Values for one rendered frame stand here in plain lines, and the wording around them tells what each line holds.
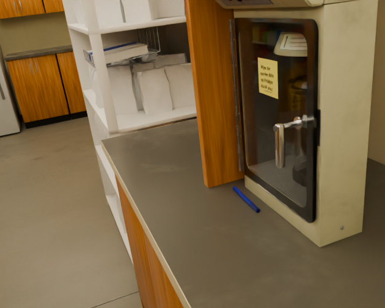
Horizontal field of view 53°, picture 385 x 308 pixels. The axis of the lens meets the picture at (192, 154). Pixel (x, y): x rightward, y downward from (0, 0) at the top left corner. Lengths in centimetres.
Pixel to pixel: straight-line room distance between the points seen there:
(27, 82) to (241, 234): 493
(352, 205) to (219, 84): 44
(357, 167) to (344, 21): 28
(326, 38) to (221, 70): 38
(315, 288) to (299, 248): 12
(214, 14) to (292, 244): 57
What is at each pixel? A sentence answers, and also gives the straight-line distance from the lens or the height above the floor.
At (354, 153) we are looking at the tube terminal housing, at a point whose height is 113.
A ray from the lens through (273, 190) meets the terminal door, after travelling 92.
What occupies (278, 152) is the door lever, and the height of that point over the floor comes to 115.
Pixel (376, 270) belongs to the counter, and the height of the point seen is 94.
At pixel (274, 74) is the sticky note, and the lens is 81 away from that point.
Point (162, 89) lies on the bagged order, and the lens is 192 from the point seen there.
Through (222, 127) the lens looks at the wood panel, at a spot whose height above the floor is 111.
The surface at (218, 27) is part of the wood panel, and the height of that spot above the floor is 137.
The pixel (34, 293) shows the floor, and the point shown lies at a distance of 247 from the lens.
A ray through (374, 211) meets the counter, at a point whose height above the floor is 94.
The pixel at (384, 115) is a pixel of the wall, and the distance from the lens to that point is 124.
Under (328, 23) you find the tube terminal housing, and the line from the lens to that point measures 70.
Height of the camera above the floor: 145
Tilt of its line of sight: 22 degrees down
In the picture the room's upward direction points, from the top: 7 degrees counter-clockwise
